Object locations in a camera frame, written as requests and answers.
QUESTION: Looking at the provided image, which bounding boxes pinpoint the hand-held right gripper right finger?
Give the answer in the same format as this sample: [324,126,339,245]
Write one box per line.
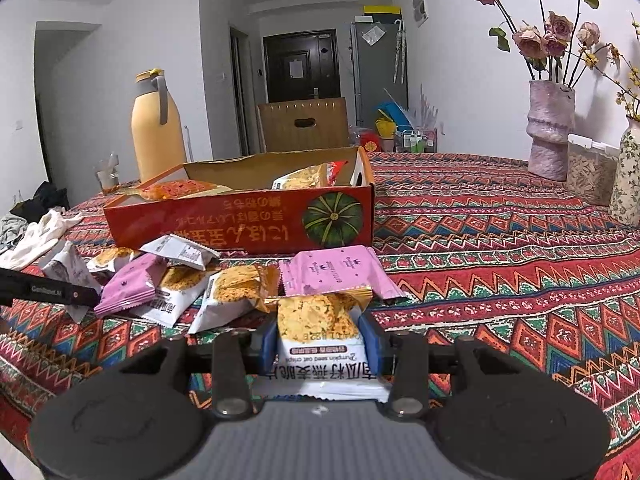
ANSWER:
[359,312,527,421]

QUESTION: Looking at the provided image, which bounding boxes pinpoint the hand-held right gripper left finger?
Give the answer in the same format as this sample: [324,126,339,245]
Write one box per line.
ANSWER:
[117,316,279,420]

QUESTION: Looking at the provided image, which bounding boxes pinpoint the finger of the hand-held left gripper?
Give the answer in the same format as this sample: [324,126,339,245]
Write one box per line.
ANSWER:
[62,284,103,307]

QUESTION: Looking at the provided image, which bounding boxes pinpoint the white purple snack packet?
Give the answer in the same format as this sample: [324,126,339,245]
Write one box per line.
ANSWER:
[37,240,103,323]

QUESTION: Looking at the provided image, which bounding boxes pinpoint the pink snack packet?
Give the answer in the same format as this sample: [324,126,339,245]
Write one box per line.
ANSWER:
[278,245,410,306]
[94,252,168,317]

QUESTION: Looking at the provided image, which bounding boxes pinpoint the orange white oat crisp packet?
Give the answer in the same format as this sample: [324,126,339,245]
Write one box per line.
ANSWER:
[271,162,331,191]
[265,292,393,403]

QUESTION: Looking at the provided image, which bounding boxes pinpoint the pile of crisp packets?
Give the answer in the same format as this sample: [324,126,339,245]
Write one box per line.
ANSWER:
[87,234,282,335]

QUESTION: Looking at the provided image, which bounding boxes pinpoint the red cardboard snack box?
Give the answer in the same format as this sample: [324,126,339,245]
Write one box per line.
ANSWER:
[102,146,376,256]

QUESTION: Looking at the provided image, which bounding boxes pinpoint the yellow biscuit packet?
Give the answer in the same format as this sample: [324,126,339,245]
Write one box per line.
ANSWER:
[120,178,233,202]

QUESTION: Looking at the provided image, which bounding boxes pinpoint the white cloth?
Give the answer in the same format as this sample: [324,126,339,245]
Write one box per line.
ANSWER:
[0,209,83,271]

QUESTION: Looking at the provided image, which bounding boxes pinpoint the grey cloth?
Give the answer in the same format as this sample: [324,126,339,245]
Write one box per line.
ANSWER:
[0,212,28,253]

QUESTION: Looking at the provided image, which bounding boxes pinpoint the dark cloth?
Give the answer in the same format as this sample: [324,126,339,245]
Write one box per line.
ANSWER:
[10,181,71,223]

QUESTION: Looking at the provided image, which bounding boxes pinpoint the drinking glass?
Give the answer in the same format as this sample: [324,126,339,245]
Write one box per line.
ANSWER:
[93,152,122,195]

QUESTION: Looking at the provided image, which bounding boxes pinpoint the orange thermos jug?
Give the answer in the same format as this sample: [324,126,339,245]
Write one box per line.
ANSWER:
[131,67,188,183]

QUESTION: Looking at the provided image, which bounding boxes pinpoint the blue plastic item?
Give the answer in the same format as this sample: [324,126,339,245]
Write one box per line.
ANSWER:
[377,101,408,126]

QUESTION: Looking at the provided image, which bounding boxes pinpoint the purple dried grass bunch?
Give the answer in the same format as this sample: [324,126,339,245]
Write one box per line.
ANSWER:
[410,82,441,131]

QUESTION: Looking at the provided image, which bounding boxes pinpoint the grey refrigerator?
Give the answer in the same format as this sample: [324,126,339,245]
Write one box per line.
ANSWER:
[350,21,408,128]

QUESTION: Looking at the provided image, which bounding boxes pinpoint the pink ceramic vase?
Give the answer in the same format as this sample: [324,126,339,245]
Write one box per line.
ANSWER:
[526,80,576,181]

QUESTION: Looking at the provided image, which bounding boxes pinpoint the clear plastic food container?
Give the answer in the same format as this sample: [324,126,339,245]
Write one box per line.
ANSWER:
[565,134,621,206]

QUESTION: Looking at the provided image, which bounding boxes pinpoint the dark entrance door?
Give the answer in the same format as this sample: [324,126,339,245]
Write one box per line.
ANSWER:
[263,30,338,103]

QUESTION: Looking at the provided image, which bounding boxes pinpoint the white folded umbrella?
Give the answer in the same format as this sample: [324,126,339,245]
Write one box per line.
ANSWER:
[392,20,407,83]

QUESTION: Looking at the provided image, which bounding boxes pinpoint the floral patterned vase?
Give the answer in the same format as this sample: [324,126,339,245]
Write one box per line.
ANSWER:
[607,127,640,228]

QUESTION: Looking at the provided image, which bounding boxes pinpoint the yellow and black box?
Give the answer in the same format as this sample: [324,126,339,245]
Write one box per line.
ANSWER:
[363,4,402,22]

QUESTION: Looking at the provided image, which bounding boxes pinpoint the dried pink rose bouquet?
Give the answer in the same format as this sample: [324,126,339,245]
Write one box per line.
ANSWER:
[462,0,608,83]

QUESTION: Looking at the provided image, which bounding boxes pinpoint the yellow flower branches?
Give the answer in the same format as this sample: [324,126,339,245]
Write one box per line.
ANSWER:
[575,15,640,121]

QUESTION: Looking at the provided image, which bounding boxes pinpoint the wire storage cart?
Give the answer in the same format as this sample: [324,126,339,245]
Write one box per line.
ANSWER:
[395,127,438,153]

